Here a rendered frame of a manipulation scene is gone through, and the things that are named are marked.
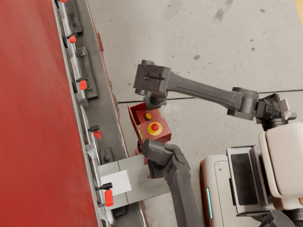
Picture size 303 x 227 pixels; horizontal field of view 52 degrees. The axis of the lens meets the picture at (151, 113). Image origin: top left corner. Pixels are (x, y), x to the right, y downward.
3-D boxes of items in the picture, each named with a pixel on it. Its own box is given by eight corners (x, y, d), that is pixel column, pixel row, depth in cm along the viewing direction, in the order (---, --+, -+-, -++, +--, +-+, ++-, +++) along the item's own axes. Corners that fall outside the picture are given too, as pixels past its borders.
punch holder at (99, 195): (107, 206, 103) (98, 200, 88) (81, 213, 102) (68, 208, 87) (97, 163, 108) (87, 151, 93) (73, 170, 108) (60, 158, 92)
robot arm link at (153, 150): (175, 183, 99) (187, 163, 96) (143, 174, 95) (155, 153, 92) (167, 161, 110) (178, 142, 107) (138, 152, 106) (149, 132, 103)
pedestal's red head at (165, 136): (171, 140, 165) (172, 129, 149) (143, 151, 163) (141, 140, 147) (156, 108, 173) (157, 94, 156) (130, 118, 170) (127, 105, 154)
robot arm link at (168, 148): (182, 161, 102) (183, 145, 105) (164, 155, 99) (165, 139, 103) (172, 167, 107) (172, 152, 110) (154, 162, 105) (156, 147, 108)
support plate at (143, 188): (171, 192, 122) (171, 191, 121) (106, 211, 120) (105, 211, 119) (158, 149, 129) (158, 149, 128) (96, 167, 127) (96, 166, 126)
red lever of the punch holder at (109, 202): (113, 201, 89) (111, 180, 98) (100, 205, 89) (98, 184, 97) (115, 206, 90) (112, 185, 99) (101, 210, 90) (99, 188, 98)
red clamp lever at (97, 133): (103, 138, 114) (98, 129, 105) (92, 140, 114) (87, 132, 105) (102, 133, 115) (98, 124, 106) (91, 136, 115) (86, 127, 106)
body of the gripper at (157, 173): (153, 178, 109) (163, 172, 103) (145, 151, 113) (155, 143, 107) (167, 176, 112) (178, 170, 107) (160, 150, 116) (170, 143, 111)
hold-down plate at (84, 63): (98, 98, 152) (97, 95, 149) (88, 101, 151) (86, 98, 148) (86, 49, 163) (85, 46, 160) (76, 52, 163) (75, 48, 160)
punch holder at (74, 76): (83, 102, 118) (72, 81, 103) (61, 107, 117) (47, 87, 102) (76, 69, 123) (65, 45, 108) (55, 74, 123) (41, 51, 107)
